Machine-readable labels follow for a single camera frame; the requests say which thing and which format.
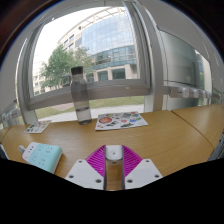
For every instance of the white wall socket rail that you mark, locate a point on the white wall socket rail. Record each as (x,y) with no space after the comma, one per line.
(8,115)
(190,92)

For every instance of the large colourful sticker sheet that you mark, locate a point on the large colourful sticker sheet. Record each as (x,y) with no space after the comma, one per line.
(121,120)

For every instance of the white and teal power strip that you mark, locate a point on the white and teal power strip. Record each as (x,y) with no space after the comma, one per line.
(45,156)

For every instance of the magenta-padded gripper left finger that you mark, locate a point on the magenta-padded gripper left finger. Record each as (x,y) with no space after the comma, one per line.
(83,173)

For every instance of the large white-framed window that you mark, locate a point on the large white-framed window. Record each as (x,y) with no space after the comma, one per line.
(110,90)

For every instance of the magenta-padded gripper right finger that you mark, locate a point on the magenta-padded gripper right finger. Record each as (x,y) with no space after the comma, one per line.
(143,172)

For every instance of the small colourful sticker sheet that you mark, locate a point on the small colourful sticker sheet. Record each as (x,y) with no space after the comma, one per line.
(37,127)

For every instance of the clear black-capped water bottle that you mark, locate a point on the clear black-capped water bottle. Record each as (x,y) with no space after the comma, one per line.
(81,100)

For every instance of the narrow side window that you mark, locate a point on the narrow side window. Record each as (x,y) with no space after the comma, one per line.
(183,66)

